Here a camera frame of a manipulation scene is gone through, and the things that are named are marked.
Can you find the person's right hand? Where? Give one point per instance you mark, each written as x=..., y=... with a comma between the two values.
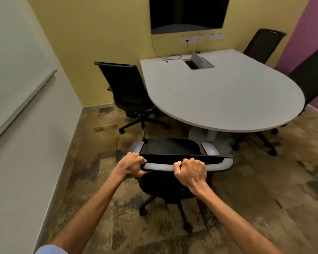
x=192, y=175

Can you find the person's left hand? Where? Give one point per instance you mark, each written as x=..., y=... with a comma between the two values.
x=129, y=166

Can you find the person's left thumb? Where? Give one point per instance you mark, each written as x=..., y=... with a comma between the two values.
x=144, y=168

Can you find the person's right thumb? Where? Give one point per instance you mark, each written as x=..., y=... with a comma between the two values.
x=177, y=169

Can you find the black office chair grey armrests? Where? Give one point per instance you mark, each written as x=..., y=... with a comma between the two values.
x=172, y=149

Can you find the person's right forearm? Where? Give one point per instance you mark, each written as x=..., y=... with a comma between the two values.
x=235, y=224

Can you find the person's left forearm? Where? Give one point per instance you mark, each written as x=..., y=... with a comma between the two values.
x=90, y=211

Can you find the black mesh office chair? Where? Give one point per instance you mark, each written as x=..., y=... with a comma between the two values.
x=126, y=87
x=311, y=74
x=262, y=44

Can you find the light blue shirt sleeve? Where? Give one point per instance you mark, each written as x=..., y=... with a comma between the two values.
x=51, y=249

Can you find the white table pedestal base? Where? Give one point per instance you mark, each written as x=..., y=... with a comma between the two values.
x=220, y=140

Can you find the small white wall socket plate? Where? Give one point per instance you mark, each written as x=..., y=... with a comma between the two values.
x=201, y=38

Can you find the wide white wall socket plate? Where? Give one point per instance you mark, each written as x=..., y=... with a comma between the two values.
x=216, y=36

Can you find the black wall television screen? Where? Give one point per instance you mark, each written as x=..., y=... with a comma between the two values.
x=188, y=13

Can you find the white wall whiteboard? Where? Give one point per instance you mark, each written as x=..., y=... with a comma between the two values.
x=10, y=66

